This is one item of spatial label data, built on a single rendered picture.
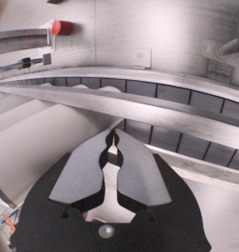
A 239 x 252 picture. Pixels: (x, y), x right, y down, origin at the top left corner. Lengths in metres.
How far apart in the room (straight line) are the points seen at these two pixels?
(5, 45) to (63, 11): 0.15
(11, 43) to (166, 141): 0.34
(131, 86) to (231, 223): 0.44
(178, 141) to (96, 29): 0.22
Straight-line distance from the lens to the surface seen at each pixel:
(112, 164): 0.25
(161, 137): 0.17
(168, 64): 0.20
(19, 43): 0.33
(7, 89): 0.29
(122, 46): 0.22
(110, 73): 0.18
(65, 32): 0.29
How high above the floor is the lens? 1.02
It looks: 49 degrees down
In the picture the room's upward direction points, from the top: 130 degrees counter-clockwise
